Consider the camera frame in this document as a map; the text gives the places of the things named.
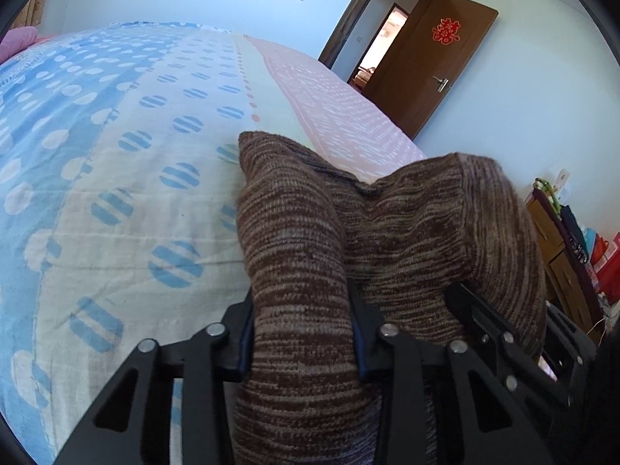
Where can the wooden cabinet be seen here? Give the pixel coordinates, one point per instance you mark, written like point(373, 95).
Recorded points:
point(547, 227)

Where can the green toy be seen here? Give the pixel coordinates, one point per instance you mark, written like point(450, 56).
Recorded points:
point(546, 189)

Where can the brown wooden door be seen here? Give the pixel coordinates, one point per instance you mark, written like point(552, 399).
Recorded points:
point(411, 72)

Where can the white wall outlet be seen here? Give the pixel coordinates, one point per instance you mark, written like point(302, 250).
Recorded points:
point(562, 180)

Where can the red paper door decoration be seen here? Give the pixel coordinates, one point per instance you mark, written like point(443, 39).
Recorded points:
point(446, 30)

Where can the red bag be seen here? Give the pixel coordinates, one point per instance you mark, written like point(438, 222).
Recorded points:
point(608, 266)

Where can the dark wooden door frame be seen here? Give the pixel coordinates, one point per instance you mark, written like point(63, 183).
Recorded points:
point(348, 19)

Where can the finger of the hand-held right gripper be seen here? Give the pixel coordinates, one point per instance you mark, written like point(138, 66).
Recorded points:
point(477, 315)

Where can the blue and pink bed sheet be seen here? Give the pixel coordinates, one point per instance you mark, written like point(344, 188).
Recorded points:
point(121, 179)

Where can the dark blue bag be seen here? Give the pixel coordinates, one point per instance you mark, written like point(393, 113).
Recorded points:
point(574, 232)

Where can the pink pillow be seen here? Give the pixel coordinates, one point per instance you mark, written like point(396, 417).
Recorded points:
point(17, 41)

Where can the brown knitted sweater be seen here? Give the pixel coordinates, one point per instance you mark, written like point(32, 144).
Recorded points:
point(300, 232)

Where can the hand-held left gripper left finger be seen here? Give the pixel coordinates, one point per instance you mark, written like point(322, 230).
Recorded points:
point(244, 344)

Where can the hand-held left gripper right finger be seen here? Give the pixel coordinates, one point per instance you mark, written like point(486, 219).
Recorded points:
point(359, 348)

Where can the yellow curtain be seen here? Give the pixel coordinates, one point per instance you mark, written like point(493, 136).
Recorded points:
point(36, 7)

